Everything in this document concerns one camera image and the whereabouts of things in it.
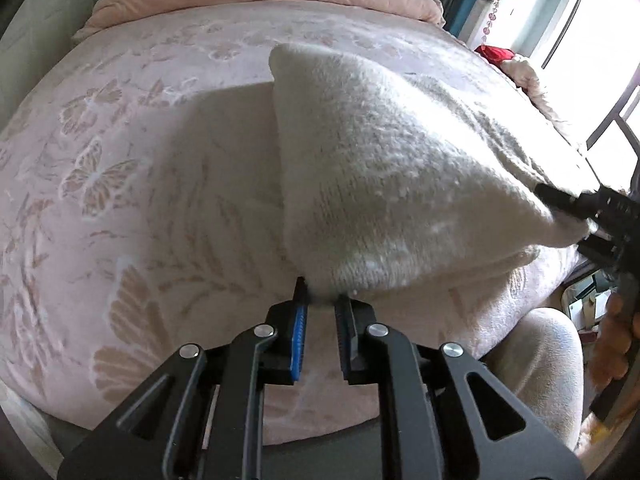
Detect cream knit sweater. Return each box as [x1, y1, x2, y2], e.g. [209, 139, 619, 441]
[192, 41, 594, 296]

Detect person's right hand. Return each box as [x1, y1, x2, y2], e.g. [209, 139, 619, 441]
[588, 292, 639, 391]

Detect cream fluffy cloth on windowsill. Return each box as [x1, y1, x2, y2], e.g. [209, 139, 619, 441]
[499, 54, 567, 133]

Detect person's light trouser leg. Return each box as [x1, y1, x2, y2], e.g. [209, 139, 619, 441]
[485, 308, 584, 450]

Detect red cloth on windowsill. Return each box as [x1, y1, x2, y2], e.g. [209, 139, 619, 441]
[475, 44, 515, 67]

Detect pink butterfly bedspread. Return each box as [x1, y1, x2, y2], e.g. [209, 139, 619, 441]
[1, 1, 594, 444]

